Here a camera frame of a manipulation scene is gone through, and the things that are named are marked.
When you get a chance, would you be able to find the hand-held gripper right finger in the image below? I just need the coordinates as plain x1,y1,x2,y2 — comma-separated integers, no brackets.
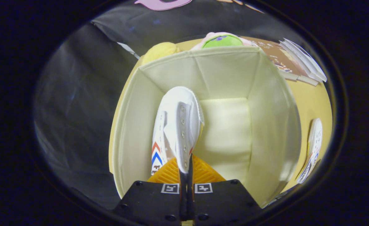
187,154,262,226

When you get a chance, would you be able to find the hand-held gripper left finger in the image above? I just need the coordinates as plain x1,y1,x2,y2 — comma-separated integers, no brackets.
112,154,188,226

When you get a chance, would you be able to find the white canvas shoe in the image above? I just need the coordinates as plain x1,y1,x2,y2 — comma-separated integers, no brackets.
297,118,323,185
151,86,205,176

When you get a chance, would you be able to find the beige fabric storage box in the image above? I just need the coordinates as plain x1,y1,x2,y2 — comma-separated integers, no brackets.
108,46,302,207

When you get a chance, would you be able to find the yellow plush toy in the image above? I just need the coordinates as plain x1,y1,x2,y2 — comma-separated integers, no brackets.
140,42,182,65

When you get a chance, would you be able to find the brown book with cake picture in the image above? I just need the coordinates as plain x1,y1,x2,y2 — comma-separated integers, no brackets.
244,36,301,81

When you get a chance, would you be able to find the pink and green plush toy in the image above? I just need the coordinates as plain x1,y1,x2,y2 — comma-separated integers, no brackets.
191,32,260,51

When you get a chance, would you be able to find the white book with portrait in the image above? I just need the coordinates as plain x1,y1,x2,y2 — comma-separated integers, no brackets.
283,38,327,83

